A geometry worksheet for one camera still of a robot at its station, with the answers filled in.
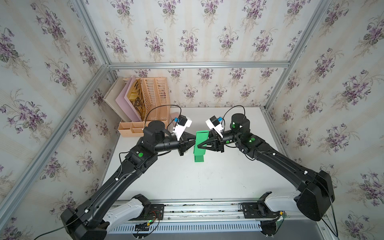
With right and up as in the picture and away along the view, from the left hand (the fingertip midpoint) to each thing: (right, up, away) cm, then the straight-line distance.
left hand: (201, 141), depth 60 cm
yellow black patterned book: (-41, +24, +39) cm, 62 cm away
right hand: (0, -2, +3) cm, 3 cm away
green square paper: (0, -15, +32) cm, 35 cm away
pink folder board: (-45, +21, +27) cm, 57 cm away
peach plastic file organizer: (-31, +30, +53) cm, 68 cm away
